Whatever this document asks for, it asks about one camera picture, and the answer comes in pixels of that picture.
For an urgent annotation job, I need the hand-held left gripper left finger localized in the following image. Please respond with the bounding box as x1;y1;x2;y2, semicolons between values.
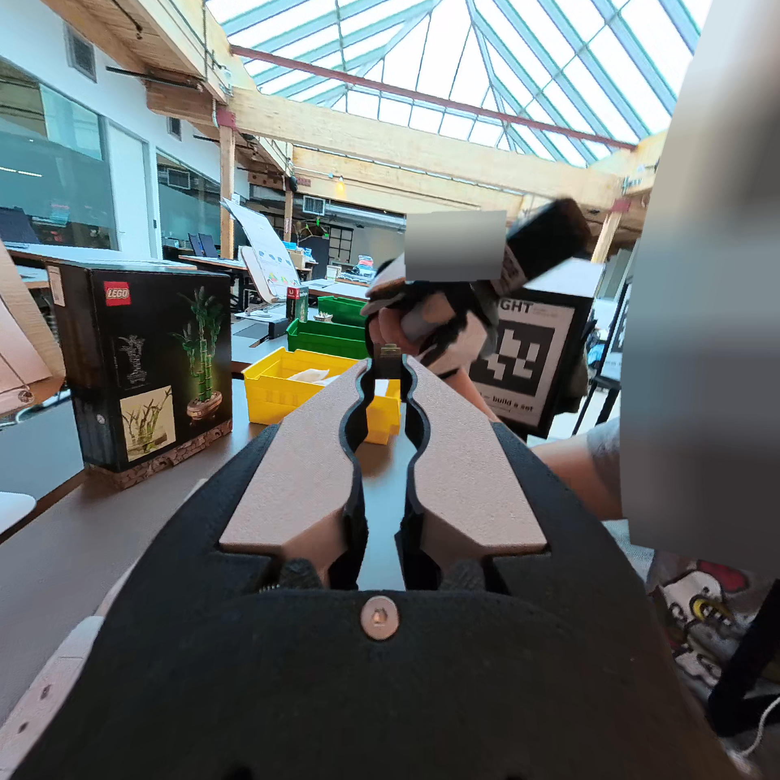
219;358;375;591

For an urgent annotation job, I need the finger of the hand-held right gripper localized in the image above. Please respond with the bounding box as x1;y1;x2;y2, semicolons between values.
361;255;408;316
420;314;497;380

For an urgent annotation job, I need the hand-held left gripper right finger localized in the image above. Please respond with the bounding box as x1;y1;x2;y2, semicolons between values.
396;358;549;591

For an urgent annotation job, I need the person's right hand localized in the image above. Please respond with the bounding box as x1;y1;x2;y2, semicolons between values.
368;294;459;357

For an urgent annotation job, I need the green plastic bin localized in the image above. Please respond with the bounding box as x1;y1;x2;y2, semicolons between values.
286;318;369;360
317;295;369;327

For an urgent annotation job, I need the fiducial marker sign board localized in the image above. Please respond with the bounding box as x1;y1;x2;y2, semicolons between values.
469;256;610;440

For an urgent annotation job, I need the yellow bin with white bags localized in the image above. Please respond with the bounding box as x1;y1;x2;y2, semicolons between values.
243;347;403;446

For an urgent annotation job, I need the instruction sheet on stand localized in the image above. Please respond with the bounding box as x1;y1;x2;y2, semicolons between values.
222;198;306;318

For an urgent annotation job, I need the black toy set box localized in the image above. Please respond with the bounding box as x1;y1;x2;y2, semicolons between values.
45;261;234;490

